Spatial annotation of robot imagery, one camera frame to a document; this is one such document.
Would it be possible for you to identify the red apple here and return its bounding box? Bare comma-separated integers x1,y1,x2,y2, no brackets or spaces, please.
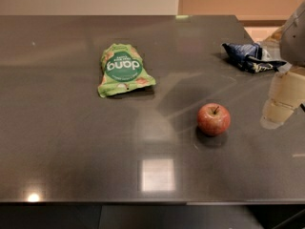
197,103,231,136

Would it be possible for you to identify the blue chip bag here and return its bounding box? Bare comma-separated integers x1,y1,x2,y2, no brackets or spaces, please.
222,43,286,73

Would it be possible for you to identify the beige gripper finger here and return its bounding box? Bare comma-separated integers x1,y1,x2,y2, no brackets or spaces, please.
260,66,305,130

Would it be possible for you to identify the green dang snack bag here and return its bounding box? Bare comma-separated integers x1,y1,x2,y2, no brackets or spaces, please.
97,44,156,98

